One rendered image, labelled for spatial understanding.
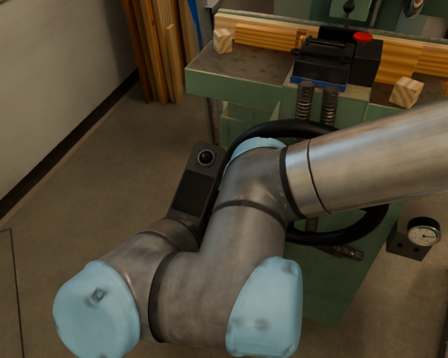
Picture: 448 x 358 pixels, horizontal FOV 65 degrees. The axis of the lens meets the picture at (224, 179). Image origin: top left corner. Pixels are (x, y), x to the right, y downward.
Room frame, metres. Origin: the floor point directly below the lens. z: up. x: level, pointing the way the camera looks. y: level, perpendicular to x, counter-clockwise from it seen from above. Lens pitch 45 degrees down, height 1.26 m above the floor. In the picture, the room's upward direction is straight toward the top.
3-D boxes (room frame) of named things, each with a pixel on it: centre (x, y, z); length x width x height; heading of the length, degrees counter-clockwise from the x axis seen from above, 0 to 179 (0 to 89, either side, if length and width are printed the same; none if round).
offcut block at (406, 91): (0.57, -0.33, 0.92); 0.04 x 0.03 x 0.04; 47
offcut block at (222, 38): (0.78, 0.00, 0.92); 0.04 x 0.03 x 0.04; 22
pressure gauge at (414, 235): (0.45, -0.42, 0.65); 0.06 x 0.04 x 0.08; 69
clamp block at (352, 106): (0.56, -0.19, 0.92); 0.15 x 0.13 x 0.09; 69
